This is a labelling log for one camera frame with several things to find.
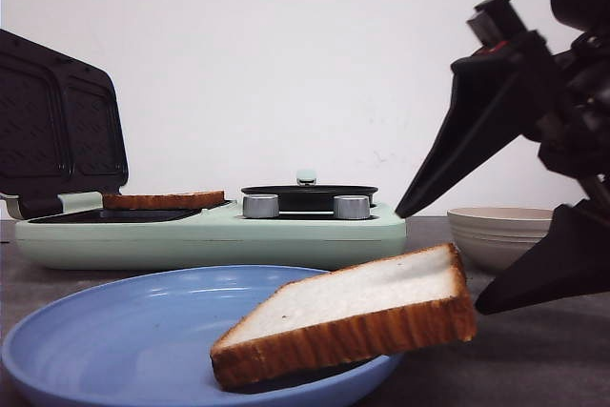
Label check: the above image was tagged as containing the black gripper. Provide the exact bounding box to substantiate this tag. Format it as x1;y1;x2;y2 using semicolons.
396;0;609;217

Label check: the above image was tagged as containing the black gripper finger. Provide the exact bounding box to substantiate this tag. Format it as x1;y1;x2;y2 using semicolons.
476;203;609;315

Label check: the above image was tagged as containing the beige ribbed bowl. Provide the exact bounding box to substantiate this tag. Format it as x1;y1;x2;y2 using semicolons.
447;207;553;272

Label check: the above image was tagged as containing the breakfast maker hinged lid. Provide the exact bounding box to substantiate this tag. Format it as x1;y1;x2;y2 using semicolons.
1;31;129;219

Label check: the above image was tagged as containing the toast bread slice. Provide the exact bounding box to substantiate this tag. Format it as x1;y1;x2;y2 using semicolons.
210;243;477;390
102;190;225;210

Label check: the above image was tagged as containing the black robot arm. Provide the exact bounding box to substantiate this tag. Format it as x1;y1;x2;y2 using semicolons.
396;0;609;315

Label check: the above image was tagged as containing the mint green breakfast maker base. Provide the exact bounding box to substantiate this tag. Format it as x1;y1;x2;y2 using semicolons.
14;201;407;270

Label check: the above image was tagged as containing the right silver control knob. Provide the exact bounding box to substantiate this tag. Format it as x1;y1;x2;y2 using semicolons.
333;194;371;220

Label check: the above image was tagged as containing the silver control knob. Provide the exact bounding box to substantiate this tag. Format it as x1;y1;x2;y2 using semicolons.
242;193;279;219
333;194;371;220

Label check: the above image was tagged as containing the black round frying pan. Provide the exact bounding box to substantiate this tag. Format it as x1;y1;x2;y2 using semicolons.
241;182;378;212

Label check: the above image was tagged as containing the left silver control knob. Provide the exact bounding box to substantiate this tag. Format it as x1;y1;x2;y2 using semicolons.
242;193;279;219

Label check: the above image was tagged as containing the blue round plate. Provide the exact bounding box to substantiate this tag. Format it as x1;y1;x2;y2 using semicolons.
2;266;399;406

